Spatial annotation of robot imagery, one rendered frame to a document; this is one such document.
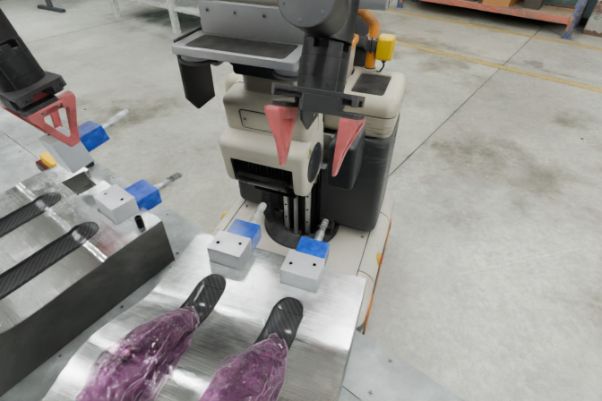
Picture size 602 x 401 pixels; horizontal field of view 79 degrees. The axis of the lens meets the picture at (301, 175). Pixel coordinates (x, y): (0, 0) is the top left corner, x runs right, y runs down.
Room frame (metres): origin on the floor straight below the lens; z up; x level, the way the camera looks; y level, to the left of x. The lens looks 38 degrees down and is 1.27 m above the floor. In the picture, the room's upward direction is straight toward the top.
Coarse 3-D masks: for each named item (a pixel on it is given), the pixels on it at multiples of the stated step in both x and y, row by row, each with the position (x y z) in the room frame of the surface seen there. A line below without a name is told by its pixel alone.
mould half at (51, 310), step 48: (48, 192) 0.44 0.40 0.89; (96, 192) 0.44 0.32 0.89; (0, 240) 0.34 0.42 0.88; (48, 240) 0.34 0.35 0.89; (96, 240) 0.34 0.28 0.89; (144, 240) 0.35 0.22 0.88; (48, 288) 0.26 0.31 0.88; (96, 288) 0.29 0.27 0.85; (0, 336) 0.21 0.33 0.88; (48, 336) 0.23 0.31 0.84; (0, 384) 0.18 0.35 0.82
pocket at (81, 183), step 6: (78, 174) 0.48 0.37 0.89; (84, 174) 0.49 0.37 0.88; (66, 180) 0.47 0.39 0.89; (72, 180) 0.47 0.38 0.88; (78, 180) 0.48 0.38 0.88; (84, 180) 0.49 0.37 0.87; (90, 180) 0.49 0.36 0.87; (96, 180) 0.49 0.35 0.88; (66, 186) 0.46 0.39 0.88; (72, 186) 0.47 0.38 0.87; (78, 186) 0.48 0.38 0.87; (84, 186) 0.48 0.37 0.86; (90, 186) 0.48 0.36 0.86; (78, 192) 0.47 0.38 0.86
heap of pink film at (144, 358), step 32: (160, 320) 0.21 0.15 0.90; (192, 320) 0.22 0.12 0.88; (128, 352) 0.17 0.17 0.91; (160, 352) 0.18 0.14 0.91; (256, 352) 0.18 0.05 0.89; (96, 384) 0.14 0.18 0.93; (128, 384) 0.14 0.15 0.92; (160, 384) 0.15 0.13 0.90; (224, 384) 0.14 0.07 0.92; (256, 384) 0.15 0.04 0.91
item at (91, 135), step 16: (128, 112) 0.55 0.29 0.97; (64, 128) 0.48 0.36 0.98; (80, 128) 0.50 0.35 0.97; (96, 128) 0.49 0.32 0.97; (48, 144) 0.44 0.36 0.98; (64, 144) 0.45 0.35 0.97; (80, 144) 0.46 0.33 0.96; (96, 144) 0.48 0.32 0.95; (64, 160) 0.44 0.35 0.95; (80, 160) 0.45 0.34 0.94
